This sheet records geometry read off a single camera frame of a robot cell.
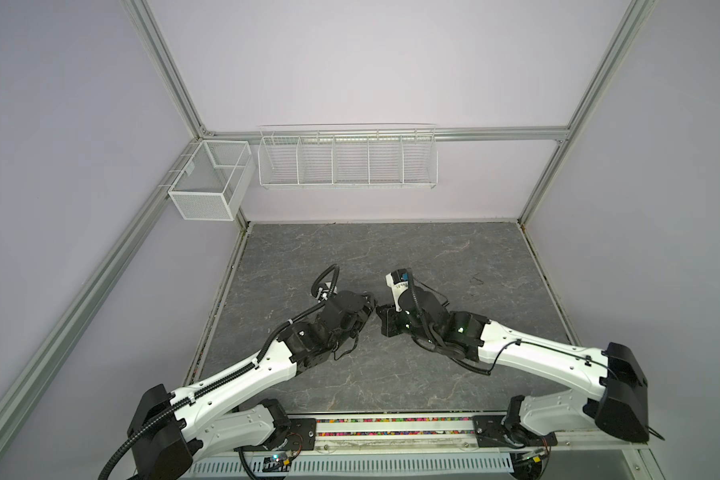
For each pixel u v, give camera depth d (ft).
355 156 3.25
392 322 2.12
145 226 2.27
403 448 2.39
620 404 1.27
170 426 1.29
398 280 2.16
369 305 2.32
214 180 3.40
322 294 1.84
